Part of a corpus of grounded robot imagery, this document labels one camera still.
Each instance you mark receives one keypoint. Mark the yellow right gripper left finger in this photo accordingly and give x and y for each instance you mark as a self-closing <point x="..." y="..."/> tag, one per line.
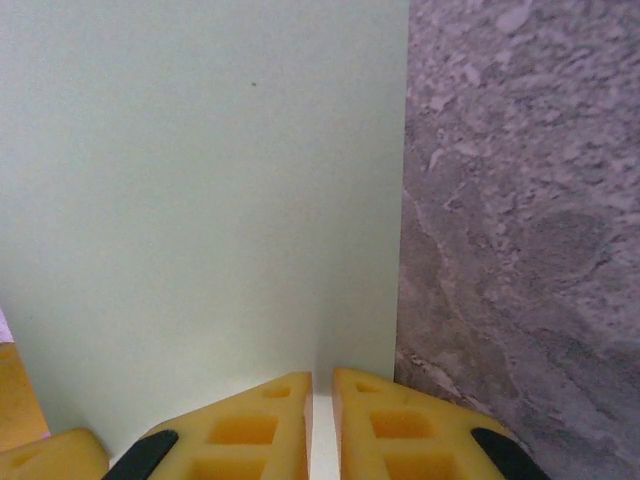
<point x="240" y="440"/>

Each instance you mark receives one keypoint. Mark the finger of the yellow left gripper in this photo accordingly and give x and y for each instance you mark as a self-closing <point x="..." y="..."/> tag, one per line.
<point x="50" y="460"/>
<point x="17" y="400"/>

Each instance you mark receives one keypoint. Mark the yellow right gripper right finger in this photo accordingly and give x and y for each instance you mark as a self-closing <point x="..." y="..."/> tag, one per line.
<point x="400" y="440"/>

